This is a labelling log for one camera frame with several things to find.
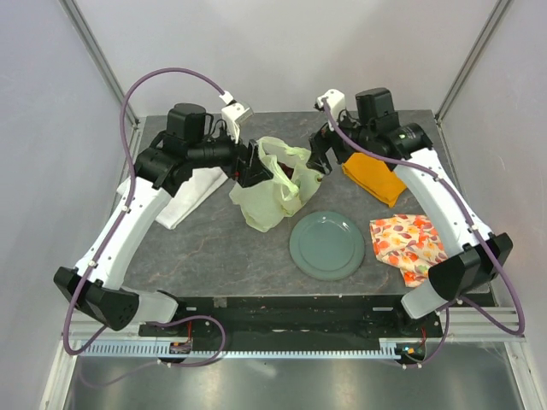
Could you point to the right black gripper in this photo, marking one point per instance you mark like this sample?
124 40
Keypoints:
320 141

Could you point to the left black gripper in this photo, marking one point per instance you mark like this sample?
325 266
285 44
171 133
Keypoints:
253 171

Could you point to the dark red grapes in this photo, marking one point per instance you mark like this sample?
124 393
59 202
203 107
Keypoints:
288 171

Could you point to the light green plastic bag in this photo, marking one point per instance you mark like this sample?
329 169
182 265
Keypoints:
266 204

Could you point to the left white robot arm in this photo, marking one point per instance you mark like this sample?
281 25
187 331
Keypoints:
192 140

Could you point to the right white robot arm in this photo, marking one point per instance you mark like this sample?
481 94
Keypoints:
474 252

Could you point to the white folded towel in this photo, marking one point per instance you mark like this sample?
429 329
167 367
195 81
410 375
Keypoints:
191 194

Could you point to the orange folded cloth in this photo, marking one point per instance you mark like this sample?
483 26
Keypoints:
375 178

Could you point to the grey-green ceramic plate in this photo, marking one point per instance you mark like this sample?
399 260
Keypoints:
327 246

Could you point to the floral patterned cloth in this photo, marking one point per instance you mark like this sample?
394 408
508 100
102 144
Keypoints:
408 242

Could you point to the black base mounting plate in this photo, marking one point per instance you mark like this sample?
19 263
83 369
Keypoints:
369 316

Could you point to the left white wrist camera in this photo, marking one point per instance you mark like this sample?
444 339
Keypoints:
234 114

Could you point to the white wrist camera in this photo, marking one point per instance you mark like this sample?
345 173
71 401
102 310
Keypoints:
234 114
333 98

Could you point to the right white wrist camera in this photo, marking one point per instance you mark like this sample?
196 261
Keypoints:
333 98

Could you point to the slotted cable duct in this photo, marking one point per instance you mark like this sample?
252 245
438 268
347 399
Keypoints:
169 350

